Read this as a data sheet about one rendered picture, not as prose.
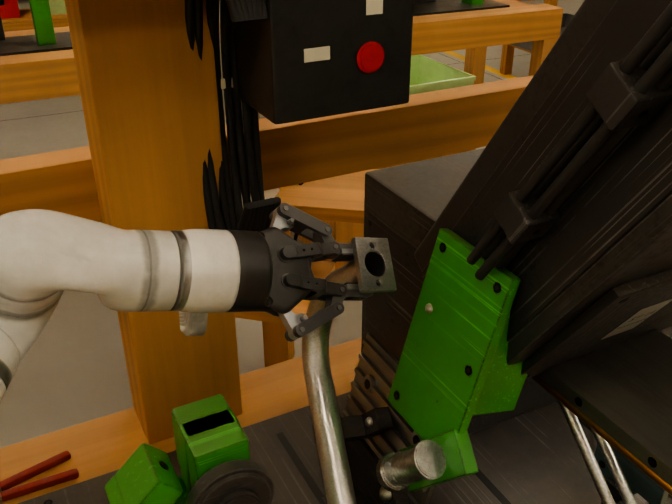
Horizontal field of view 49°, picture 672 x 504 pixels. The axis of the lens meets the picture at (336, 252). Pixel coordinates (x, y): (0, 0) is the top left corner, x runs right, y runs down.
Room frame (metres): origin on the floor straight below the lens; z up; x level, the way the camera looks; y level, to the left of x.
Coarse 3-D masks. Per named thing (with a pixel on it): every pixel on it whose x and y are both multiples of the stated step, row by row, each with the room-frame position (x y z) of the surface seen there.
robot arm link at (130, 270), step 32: (0, 224) 0.49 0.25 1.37; (32, 224) 0.49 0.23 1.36; (64, 224) 0.51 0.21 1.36; (96, 224) 0.53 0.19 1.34; (0, 256) 0.46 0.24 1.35; (32, 256) 0.47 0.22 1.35; (64, 256) 0.48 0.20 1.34; (96, 256) 0.50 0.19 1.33; (128, 256) 0.52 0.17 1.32; (160, 256) 0.53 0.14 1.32; (0, 288) 0.46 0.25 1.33; (32, 288) 0.46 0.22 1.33; (64, 288) 0.47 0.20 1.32; (96, 288) 0.49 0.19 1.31; (128, 288) 0.51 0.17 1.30; (160, 288) 0.52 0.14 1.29
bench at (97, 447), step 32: (352, 352) 0.99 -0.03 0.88; (256, 384) 0.91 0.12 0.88; (288, 384) 0.91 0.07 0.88; (128, 416) 0.83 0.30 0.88; (256, 416) 0.83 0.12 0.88; (0, 448) 0.77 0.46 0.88; (32, 448) 0.77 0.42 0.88; (64, 448) 0.77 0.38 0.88; (96, 448) 0.77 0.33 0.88; (128, 448) 0.77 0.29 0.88; (160, 448) 0.77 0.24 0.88; (0, 480) 0.71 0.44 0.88; (32, 480) 0.71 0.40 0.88
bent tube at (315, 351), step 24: (360, 240) 0.64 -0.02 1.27; (384, 240) 0.65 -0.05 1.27; (360, 264) 0.62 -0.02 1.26; (384, 264) 0.64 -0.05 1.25; (360, 288) 0.61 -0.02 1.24; (384, 288) 0.61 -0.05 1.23; (312, 312) 0.67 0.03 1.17; (312, 336) 0.66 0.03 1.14; (312, 360) 0.65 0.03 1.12; (312, 384) 0.63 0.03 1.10; (312, 408) 0.62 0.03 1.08; (336, 408) 0.62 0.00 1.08; (336, 432) 0.60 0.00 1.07; (336, 456) 0.57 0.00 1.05; (336, 480) 0.56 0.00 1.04
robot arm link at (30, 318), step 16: (0, 304) 0.47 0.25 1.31; (16, 304) 0.47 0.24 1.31; (32, 304) 0.48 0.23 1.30; (48, 304) 0.49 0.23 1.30; (0, 320) 0.48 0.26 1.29; (16, 320) 0.48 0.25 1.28; (32, 320) 0.49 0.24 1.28; (0, 336) 0.43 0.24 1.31; (16, 336) 0.47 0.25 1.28; (32, 336) 0.48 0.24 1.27; (0, 352) 0.42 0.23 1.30; (16, 352) 0.43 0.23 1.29; (0, 368) 0.41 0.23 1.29; (16, 368) 0.43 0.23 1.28
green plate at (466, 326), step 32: (448, 256) 0.64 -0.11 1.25; (448, 288) 0.63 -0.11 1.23; (480, 288) 0.59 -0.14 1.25; (512, 288) 0.57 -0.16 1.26; (416, 320) 0.65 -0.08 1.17; (448, 320) 0.61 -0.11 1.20; (480, 320) 0.58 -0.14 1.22; (416, 352) 0.63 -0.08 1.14; (448, 352) 0.59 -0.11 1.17; (480, 352) 0.56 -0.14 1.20; (416, 384) 0.61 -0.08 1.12; (448, 384) 0.58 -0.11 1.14; (480, 384) 0.55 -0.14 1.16; (512, 384) 0.59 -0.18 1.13; (416, 416) 0.60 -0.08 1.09; (448, 416) 0.56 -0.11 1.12
